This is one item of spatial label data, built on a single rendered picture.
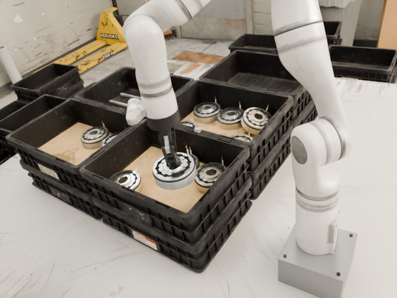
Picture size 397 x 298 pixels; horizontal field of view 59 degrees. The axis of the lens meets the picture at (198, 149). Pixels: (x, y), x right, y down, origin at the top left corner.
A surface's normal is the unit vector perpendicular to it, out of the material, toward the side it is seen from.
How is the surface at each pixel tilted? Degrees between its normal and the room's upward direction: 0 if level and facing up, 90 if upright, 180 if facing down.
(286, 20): 71
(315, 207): 87
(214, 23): 90
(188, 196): 0
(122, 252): 0
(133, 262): 0
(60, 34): 90
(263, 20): 90
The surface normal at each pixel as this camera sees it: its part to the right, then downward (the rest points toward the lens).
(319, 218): -0.13, 0.56
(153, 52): 0.43, 0.70
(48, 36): 0.85, 0.21
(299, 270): -0.51, 0.57
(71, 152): -0.14, -0.79
